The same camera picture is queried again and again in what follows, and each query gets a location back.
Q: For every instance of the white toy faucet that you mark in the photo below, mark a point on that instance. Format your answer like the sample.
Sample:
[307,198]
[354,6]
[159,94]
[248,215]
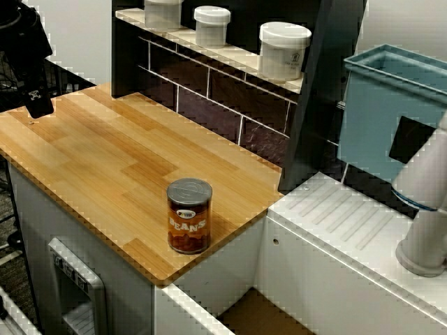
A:
[424,209]

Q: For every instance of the white toy kitchen cabinet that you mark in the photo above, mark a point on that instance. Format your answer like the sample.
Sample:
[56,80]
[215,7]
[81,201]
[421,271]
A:
[38,223]

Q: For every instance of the white jar with house print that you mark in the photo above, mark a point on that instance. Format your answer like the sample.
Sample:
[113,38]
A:
[283,52]

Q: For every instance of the white lidded jar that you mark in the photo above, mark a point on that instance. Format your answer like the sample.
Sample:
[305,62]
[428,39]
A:
[212,29]
[163,15]

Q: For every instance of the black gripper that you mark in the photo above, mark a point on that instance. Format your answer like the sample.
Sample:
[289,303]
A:
[24,45]

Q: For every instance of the brown beans can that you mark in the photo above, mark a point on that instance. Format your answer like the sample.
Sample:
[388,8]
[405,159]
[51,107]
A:
[189,220]

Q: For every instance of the teal plastic bin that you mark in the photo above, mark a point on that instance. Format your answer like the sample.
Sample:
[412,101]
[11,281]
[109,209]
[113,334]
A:
[370,132]

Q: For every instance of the cream wooden shelf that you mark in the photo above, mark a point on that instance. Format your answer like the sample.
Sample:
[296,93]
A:
[241,57]

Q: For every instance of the white toy sink unit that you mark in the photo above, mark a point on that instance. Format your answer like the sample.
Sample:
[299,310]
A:
[314,251]

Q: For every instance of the black square patch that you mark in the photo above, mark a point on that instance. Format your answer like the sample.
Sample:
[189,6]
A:
[410,139]

